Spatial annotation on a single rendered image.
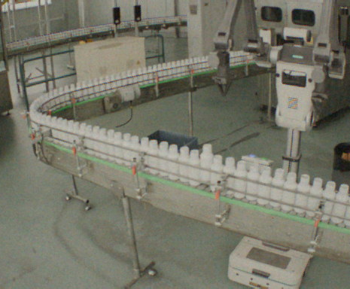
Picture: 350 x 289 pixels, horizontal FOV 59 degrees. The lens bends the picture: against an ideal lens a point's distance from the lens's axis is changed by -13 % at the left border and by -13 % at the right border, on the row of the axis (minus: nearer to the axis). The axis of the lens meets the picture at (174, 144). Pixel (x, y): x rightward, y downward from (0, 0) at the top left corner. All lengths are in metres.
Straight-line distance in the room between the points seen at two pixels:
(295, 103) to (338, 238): 0.82
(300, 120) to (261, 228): 0.69
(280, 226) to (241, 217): 0.19
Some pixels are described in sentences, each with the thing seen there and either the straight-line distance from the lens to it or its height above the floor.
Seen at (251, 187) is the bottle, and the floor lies 1.07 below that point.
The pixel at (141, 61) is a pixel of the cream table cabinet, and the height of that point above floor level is 0.76.
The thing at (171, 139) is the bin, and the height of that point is 0.90.
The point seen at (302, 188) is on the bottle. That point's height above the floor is 1.12.
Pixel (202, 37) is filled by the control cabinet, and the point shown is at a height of 0.97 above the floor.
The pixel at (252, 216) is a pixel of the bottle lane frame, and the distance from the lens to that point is 1.55.
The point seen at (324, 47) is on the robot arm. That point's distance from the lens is 1.42.
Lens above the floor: 1.85
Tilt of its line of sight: 24 degrees down
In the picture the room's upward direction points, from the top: 3 degrees counter-clockwise
